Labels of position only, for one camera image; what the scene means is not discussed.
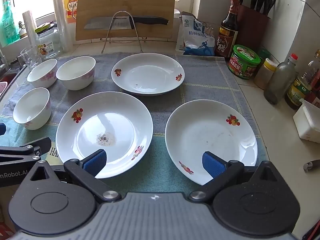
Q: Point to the green dish soap bottle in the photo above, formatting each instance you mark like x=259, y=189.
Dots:
x=8, y=27

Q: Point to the glass jar yellow lid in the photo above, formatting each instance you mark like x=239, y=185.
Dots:
x=47, y=47

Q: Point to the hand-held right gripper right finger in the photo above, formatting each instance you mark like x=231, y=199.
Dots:
x=212, y=165

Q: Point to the clear glass cup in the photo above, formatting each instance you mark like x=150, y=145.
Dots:
x=31, y=58

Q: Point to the white plastic box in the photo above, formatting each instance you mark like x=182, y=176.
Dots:
x=307, y=125

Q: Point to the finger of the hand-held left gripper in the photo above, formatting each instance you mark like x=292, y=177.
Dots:
x=2, y=130
x=40, y=145

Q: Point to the white bowl pink flowers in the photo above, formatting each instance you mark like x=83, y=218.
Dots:
x=75, y=77
x=31, y=112
x=41, y=75

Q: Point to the white blue salt bag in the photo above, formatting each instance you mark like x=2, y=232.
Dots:
x=195, y=40

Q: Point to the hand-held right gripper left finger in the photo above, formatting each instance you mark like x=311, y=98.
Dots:
x=96, y=163

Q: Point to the dark green lid container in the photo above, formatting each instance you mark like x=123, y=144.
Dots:
x=264, y=54

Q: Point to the tall clear wrap roll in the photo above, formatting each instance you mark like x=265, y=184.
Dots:
x=61, y=25

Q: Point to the white floral plate grey residue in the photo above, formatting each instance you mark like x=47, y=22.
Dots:
x=105, y=120

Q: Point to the grey bottle red cap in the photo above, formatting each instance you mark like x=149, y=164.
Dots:
x=278, y=82

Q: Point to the short white bag roll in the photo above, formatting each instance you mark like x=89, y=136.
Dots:
x=30, y=30

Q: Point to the white floral plate small specks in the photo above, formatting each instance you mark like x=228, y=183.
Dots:
x=147, y=72

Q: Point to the yellow cooking oil bottle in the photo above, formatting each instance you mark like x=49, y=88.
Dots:
x=297, y=92

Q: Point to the brown knife block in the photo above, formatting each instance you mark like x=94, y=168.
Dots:
x=252, y=30

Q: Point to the green lid sauce tub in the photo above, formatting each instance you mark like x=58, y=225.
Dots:
x=243, y=65

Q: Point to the dark vinegar bottle red cap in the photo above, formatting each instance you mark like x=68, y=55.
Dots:
x=226, y=40

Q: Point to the yellow lid spice jar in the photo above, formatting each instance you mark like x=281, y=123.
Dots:
x=265, y=77

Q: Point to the orange cooking wine bottle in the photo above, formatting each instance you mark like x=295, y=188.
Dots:
x=70, y=7

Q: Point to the steel sink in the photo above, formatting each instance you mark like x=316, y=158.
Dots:
x=7, y=80

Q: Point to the grey teal checked towel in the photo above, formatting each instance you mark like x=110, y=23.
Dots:
x=160, y=105

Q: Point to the black kitchen scissors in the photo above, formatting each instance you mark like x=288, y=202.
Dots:
x=268, y=8

